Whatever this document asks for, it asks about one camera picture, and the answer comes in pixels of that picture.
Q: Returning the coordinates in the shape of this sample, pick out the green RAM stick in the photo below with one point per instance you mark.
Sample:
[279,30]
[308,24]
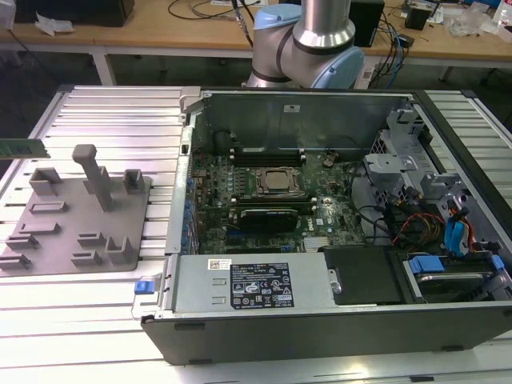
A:
[24,149]

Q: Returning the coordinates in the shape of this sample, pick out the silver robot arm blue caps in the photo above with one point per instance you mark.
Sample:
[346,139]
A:
[320,24]

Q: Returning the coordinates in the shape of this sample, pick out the RAM slot white clips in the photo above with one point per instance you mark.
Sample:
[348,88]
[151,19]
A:
[268,149]
[272,200]
[268,158]

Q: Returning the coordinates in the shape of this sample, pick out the CPU socket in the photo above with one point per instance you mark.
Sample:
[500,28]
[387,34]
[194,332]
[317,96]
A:
[262,192]

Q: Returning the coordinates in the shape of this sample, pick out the silver CPU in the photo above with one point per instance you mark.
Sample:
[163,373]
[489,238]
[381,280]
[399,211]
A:
[276,180]

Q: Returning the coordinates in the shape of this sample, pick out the black graphics card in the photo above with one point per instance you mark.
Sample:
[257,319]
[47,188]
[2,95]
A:
[270,220]

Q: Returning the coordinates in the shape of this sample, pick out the round coin battery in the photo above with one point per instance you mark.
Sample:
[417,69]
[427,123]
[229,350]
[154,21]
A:
[329,162]

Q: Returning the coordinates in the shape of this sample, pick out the silver finned chipset heatsink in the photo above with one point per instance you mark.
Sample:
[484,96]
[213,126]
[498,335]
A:
[318,244]

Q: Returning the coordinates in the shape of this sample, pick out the green motherboard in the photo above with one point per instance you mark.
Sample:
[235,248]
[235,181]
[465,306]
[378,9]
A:
[332,224]

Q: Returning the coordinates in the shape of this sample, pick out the silver power supply box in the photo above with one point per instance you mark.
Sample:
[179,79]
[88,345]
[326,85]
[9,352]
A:
[188,280]

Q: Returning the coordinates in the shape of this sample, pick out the black plastic shroud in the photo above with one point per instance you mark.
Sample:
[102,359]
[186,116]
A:
[360,276]

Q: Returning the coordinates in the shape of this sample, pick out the silver drive cage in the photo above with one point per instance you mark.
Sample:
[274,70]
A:
[390,164]

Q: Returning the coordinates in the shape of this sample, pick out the blue case latch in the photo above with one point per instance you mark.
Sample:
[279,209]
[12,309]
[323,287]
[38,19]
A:
[144,288]

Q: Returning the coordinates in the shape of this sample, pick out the open black PC case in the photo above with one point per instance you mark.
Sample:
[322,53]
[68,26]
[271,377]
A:
[320,336]

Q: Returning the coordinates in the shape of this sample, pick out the white labelled adapter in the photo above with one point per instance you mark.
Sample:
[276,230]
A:
[367,76]

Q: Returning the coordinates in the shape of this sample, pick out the wooden desk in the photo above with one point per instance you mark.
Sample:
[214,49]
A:
[180,36]

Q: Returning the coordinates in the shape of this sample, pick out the hard disk in blue carrier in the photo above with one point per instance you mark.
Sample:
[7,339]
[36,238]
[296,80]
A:
[426,266]

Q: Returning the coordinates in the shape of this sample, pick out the gray parts rack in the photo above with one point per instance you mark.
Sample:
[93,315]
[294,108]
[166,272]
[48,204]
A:
[60,224]

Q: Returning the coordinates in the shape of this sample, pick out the small black box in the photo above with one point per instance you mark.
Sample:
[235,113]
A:
[406,41]

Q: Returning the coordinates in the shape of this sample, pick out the large black box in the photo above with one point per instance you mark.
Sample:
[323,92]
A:
[72,12]

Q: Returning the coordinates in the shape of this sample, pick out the crumpled white paper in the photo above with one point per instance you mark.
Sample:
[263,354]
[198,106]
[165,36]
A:
[54,24]

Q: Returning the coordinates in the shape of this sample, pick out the clear plastic bags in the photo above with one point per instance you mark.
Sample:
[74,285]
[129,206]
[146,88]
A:
[468,24]

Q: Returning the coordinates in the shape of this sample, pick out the white printed box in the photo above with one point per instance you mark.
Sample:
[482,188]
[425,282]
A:
[504,16]

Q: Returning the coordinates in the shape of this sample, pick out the silver case corner bracket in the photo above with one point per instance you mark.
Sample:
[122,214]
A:
[189,98]

